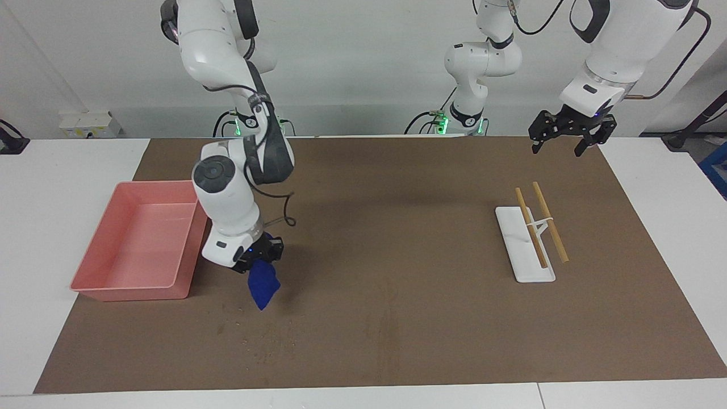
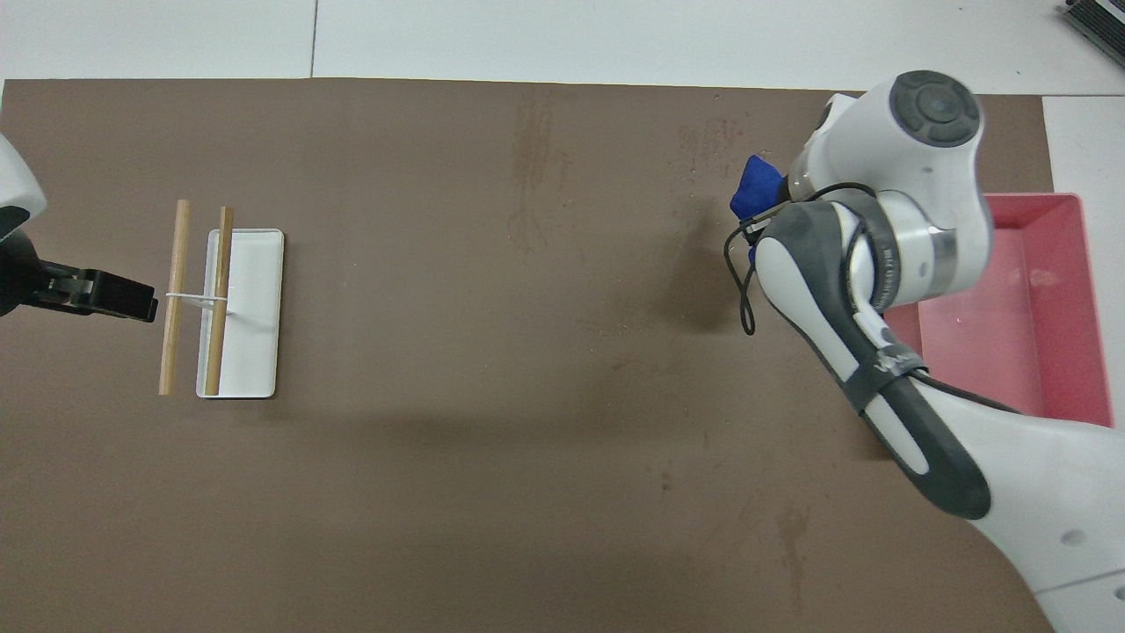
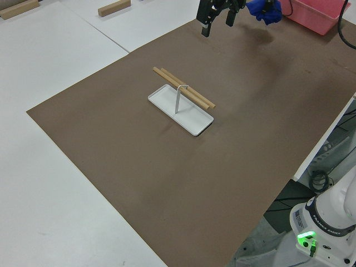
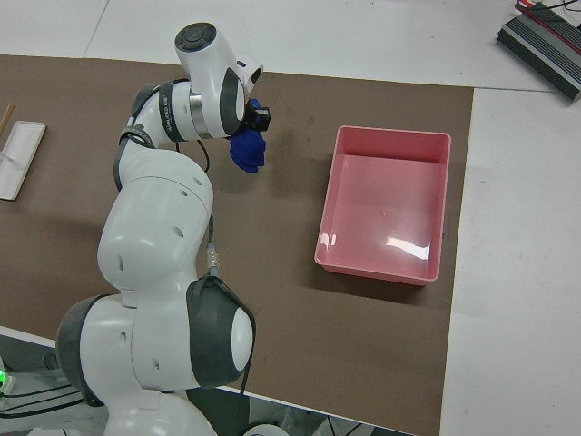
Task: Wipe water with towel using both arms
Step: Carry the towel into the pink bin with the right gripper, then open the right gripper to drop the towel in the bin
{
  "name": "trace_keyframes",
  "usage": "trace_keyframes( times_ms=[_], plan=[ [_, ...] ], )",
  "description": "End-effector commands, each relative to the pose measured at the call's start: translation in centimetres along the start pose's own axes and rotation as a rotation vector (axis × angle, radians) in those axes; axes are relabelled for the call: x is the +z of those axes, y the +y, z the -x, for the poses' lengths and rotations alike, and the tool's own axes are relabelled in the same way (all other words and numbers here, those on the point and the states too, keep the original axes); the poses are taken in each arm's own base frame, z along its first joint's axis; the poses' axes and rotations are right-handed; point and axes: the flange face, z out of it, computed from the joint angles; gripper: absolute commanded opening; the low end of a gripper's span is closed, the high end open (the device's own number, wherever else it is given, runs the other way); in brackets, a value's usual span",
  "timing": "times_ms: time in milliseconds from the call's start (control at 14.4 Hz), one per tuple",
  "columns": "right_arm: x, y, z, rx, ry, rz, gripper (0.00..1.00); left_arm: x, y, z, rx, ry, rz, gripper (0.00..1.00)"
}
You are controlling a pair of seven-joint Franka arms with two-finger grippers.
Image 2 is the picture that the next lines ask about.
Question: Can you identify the white rectangular tray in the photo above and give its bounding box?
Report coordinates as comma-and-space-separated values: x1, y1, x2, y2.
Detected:
196, 229, 286, 400

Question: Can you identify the brown table mat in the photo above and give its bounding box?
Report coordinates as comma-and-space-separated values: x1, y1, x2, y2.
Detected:
0, 77, 1056, 633

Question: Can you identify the wooden stick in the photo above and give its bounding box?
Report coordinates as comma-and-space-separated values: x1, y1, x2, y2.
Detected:
158, 200, 192, 397
204, 207, 236, 397

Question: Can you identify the blue towel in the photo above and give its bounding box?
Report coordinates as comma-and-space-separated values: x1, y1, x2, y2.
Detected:
729, 154, 789, 263

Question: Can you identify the pink plastic bin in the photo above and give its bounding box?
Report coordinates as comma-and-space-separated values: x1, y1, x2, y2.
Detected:
883, 192, 1115, 429

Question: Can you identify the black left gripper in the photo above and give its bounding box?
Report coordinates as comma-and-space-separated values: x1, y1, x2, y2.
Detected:
0, 230, 157, 322

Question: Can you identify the dark grey striped device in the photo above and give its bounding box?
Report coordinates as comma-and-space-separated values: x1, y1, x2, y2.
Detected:
1059, 0, 1125, 69

